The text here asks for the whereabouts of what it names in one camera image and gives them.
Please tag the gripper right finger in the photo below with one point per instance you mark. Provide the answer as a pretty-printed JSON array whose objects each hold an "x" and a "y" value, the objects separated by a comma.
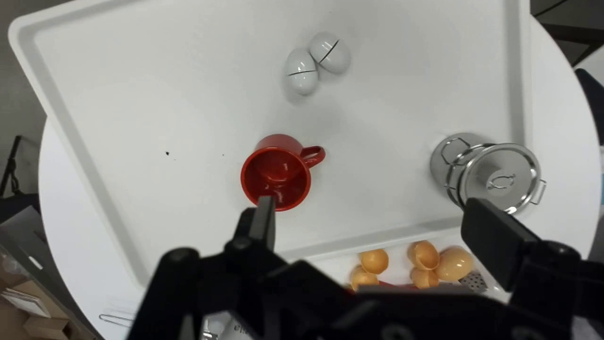
[{"x": 500, "y": 241}]

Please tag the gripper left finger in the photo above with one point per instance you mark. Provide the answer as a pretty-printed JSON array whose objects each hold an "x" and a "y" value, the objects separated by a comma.
[{"x": 179, "y": 293}]

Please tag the red plastic cup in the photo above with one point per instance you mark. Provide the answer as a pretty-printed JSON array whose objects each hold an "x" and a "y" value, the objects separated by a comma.
[{"x": 278, "y": 170}]

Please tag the small metal grater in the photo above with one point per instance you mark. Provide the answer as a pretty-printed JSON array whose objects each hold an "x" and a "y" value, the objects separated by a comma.
[{"x": 474, "y": 281}]

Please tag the yellow egg shell half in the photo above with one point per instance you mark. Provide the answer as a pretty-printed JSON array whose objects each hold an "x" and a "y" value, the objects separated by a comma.
[
  {"x": 423, "y": 278},
  {"x": 362, "y": 278},
  {"x": 423, "y": 254},
  {"x": 454, "y": 263},
  {"x": 374, "y": 260}
]

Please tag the steel pot lid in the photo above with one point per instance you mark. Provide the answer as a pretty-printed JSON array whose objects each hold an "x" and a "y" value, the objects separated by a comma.
[{"x": 500, "y": 177}]

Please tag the small steel pot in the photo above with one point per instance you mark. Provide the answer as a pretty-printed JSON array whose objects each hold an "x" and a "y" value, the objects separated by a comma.
[{"x": 446, "y": 163}]

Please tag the stack of cardboard boxes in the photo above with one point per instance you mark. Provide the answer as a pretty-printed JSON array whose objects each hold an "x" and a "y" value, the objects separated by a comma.
[{"x": 28, "y": 311}]

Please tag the white plastic tray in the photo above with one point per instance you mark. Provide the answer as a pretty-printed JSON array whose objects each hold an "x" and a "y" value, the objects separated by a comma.
[{"x": 188, "y": 118}]

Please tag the black stand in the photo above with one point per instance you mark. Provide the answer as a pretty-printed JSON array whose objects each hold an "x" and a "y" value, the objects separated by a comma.
[{"x": 12, "y": 165}]

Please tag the white toy egg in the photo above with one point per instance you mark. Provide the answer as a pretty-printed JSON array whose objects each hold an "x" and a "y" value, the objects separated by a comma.
[
  {"x": 330, "y": 52},
  {"x": 301, "y": 71}
]

